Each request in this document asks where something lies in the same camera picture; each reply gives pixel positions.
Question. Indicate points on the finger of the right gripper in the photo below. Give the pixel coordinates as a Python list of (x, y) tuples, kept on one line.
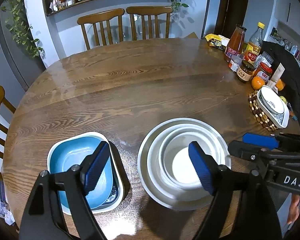
[(285, 142), (263, 158)]

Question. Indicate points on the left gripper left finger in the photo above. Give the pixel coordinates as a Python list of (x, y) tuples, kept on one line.
[(43, 216)]

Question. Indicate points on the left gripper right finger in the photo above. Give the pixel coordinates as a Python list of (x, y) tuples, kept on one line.
[(256, 217)]

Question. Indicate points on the blue square dish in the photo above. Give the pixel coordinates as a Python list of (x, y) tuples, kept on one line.
[(109, 190)]

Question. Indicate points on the small white bowl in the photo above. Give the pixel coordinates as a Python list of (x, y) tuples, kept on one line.
[(174, 157)]

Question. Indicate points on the large white bowl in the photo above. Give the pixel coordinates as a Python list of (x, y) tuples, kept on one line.
[(144, 174)]

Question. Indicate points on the medium white bowl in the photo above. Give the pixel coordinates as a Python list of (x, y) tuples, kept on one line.
[(157, 175)]

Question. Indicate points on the person's right hand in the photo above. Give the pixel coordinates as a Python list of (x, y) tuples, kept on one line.
[(293, 209)]

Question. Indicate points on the blue white patterned dish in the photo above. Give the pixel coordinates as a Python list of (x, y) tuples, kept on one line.
[(280, 120)]

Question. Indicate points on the wooden bead trivet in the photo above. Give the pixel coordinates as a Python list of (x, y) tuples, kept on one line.
[(259, 115)]

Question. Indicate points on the white plate on dish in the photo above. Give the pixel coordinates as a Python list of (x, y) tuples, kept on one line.
[(272, 100)]

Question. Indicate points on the orange fruit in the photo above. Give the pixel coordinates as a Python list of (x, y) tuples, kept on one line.
[(280, 85), (257, 82)]

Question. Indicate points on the red lid jar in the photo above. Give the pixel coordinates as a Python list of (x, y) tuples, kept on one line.
[(263, 71)]

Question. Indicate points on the dark paste jar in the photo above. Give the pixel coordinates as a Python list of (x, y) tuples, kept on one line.
[(245, 71)]

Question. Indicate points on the small white lid jar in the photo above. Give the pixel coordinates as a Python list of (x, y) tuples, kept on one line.
[(235, 62)]

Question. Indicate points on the vinegar bottle yellow cap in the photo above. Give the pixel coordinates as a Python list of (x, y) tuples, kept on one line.
[(254, 44)]

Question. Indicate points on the red sauce bottle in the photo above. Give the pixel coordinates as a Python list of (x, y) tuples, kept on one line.
[(235, 44)]

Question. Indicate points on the yellow snack packet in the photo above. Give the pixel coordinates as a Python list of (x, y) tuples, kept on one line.
[(217, 41)]

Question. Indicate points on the grey refrigerator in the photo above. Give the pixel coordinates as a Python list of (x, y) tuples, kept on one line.
[(18, 70)]

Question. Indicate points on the wooden chair far left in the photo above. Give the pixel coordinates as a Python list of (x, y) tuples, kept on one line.
[(100, 22)]

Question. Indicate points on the trailing green plant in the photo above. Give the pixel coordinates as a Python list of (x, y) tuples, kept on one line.
[(18, 26)]

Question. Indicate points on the wooden chair far right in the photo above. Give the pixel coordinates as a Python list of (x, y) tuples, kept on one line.
[(150, 26)]

